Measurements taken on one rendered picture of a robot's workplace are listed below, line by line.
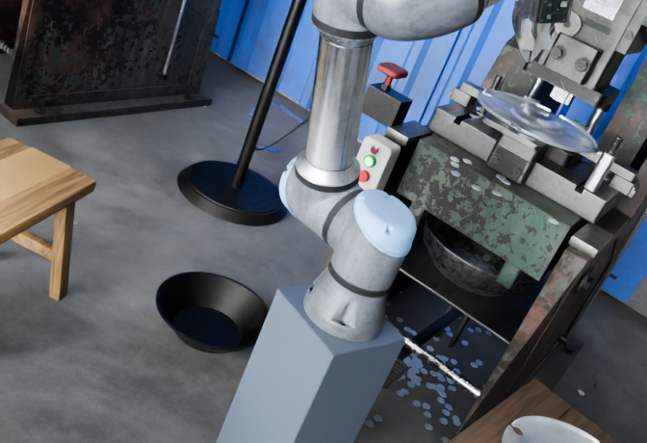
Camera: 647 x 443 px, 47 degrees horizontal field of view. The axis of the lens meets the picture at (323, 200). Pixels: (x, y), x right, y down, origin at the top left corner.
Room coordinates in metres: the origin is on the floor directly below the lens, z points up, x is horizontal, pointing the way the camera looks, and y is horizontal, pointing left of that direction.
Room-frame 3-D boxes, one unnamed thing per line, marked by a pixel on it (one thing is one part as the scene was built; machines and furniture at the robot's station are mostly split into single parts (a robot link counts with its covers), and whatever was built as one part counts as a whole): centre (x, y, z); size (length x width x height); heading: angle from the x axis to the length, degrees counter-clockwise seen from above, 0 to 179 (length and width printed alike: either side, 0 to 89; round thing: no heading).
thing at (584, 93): (1.80, -0.43, 0.86); 0.20 x 0.16 x 0.05; 65
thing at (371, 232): (1.16, -0.10, 0.62); 0.13 x 0.12 x 0.14; 54
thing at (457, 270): (1.80, -0.43, 0.36); 0.34 x 0.34 x 0.10
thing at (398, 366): (1.68, -0.37, 0.14); 0.59 x 0.10 x 0.05; 155
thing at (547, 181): (1.80, -0.43, 0.68); 0.45 x 0.30 x 0.06; 65
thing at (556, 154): (1.80, -0.43, 0.72); 0.20 x 0.16 x 0.03; 65
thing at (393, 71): (1.73, -0.04, 0.72); 0.07 x 0.06 x 0.08; 155
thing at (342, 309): (1.16, -0.11, 0.50); 0.15 x 0.15 x 0.10
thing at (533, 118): (1.69, -0.38, 0.78); 0.29 x 0.29 x 0.01
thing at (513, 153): (1.64, -0.36, 0.72); 0.25 x 0.14 x 0.14; 155
